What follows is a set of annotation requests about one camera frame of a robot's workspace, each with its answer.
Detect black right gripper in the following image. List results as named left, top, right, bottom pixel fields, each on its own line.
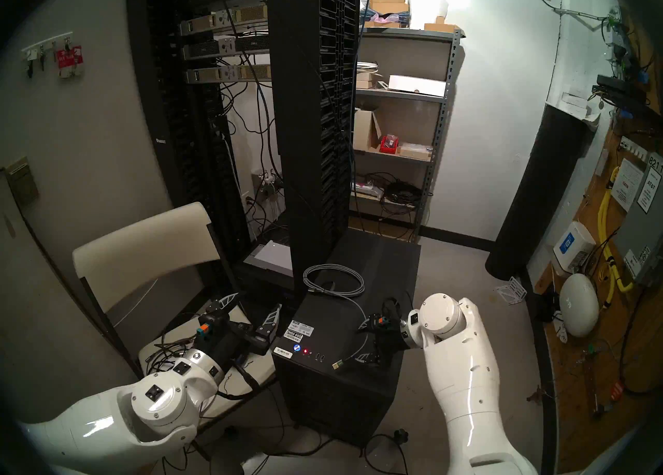
left=352, top=298, right=413, bottom=369

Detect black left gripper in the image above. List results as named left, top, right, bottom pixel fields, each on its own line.
left=207, top=293, right=283, bottom=372

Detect grey braided USB cable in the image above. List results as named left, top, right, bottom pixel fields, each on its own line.
left=303, top=264, right=374, bottom=371

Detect black workstation tower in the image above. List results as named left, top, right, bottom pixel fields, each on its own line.
left=272, top=228, right=421, bottom=446

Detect black UPS unit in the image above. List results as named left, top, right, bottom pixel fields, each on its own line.
left=233, top=264, right=296, bottom=324

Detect grey flat device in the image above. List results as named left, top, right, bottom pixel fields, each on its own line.
left=243, top=241, right=293, bottom=275

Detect cream padded chair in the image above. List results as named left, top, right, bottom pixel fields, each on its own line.
left=73, top=201, right=278, bottom=428

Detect flat tan box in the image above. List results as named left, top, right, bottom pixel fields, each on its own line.
left=398, top=143, right=433, bottom=161

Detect black server rack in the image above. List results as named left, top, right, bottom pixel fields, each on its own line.
left=127, top=0, right=363, bottom=304

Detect open cardboard box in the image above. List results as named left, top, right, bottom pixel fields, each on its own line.
left=354, top=109, right=381, bottom=152

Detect white oval router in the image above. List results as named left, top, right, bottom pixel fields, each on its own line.
left=559, top=274, right=600, bottom=338

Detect plywood backboard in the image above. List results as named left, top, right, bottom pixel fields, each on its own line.
left=528, top=8, right=663, bottom=459

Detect white box blue label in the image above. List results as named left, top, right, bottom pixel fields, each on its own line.
left=553, top=221, right=596, bottom=274

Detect gold grille rack server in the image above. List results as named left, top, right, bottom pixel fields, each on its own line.
left=179, top=5, right=270, bottom=36
left=186, top=65, right=272, bottom=84

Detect white flat box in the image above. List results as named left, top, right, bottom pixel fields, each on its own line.
left=388, top=74, right=447, bottom=98

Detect black Dell rack server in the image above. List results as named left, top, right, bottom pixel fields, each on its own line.
left=182, top=35, right=270, bottom=60

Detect grey metal shelf unit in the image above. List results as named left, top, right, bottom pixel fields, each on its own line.
left=348, top=28, right=465, bottom=242

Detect grey AT&T utility box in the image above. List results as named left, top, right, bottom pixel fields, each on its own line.
left=611, top=150, right=663, bottom=288

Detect white label sheet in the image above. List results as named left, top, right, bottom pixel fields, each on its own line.
left=610, top=158, right=643, bottom=213

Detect red key tag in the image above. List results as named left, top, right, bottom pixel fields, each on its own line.
left=56, top=45, right=84, bottom=78

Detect small white boxes stack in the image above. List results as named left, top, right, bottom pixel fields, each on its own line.
left=559, top=92, right=601, bottom=122

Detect white key hook rack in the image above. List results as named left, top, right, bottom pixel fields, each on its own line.
left=21, top=32, right=74, bottom=58

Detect large cardboard box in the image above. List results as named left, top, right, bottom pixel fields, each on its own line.
left=365, top=0, right=411, bottom=16

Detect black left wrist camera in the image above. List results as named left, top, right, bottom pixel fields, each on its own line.
left=199, top=306, right=228, bottom=340

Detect tangled black cables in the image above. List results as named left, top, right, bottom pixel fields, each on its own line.
left=145, top=313, right=228, bottom=389

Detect wall power outlet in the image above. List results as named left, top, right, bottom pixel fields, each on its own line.
left=251, top=170, right=283, bottom=198

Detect black cable coil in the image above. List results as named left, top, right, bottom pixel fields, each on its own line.
left=378, top=179, right=423, bottom=216

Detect white folded bracket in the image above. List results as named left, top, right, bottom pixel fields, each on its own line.
left=493, top=276, right=528, bottom=306

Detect brass wall plate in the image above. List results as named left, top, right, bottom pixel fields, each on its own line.
left=3, top=157, right=39, bottom=205

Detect white cable roll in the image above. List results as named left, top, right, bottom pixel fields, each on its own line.
left=356, top=61, right=384, bottom=89

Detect yellow conduit hose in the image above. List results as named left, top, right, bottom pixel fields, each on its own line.
left=597, top=166, right=635, bottom=309

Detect black wall router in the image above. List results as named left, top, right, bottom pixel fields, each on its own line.
left=596, top=74, right=648, bottom=112

